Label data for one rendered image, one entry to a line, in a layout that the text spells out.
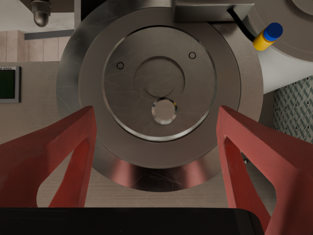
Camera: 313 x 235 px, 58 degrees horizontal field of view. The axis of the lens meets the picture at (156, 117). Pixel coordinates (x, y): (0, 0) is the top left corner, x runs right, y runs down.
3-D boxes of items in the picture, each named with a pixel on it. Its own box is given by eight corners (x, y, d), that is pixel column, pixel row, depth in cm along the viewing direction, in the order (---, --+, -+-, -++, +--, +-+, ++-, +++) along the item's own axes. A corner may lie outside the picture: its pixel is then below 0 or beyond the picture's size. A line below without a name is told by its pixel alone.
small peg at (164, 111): (175, 94, 15) (179, 120, 15) (173, 101, 18) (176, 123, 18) (149, 98, 15) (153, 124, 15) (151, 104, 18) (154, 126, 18)
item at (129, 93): (208, 16, 18) (226, 131, 18) (203, 27, 20) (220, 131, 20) (93, 32, 18) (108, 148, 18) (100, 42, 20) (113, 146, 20)
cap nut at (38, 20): (47, -1, 53) (46, 23, 52) (54, 8, 56) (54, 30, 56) (27, -1, 53) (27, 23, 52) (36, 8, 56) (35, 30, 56)
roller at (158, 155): (249, 15, 20) (232, 178, 19) (199, 83, 46) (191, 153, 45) (89, -3, 20) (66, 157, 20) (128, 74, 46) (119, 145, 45)
